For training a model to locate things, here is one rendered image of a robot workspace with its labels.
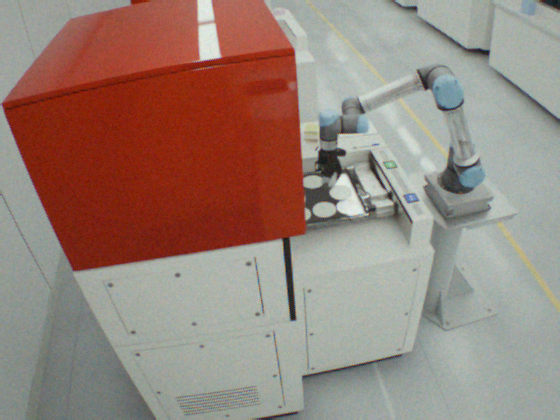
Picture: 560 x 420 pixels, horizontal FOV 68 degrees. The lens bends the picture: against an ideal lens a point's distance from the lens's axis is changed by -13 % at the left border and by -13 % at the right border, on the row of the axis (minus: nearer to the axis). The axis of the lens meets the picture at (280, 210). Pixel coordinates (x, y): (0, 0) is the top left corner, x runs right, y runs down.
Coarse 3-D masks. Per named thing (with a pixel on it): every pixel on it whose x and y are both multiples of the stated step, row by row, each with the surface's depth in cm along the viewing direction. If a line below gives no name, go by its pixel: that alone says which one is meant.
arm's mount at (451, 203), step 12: (432, 180) 216; (432, 192) 216; (444, 192) 209; (456, 192) 207; (468, 192) 207; (480, 192) 207; (444, 204) 205; (456, 204) 202; (468, 204) 203; (480, 204) 206; (456, 216) 206
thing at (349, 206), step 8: (304, 176) 225; (320, 176) 224; (344, 176) 223; (336, 184) 218; (344, 184) 218; (304, 192) 215; (312, 192) 215; (320, 192) 215; (328, 192) 214; (352, 192) 213; (312, 200) 211; (320, 200) 210; (328, 200) 210; (336, 200) 209; (344, 200) 209; (352, 200) 208; (312, 208) 206; (336, 208) 205; (344, 208) 205; (352, 208) 204; (360, 208) 204; (312, 216) 202; (328, 216) 201; (336, 216) 201; (344, 216) 200
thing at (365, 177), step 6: (360, 174) 227; (366, 174) 226; (372, 174) 226; (360, 180) 223; (366, 180) 222; (372, 180) 222; (360, 186) 223; (366, 186) 219; (372, 186) 218; (378, 186) 218; (366, 192) 216; (372, 204) 209; (390, 210) 204; (378, 216) 205; (384, 216) 205
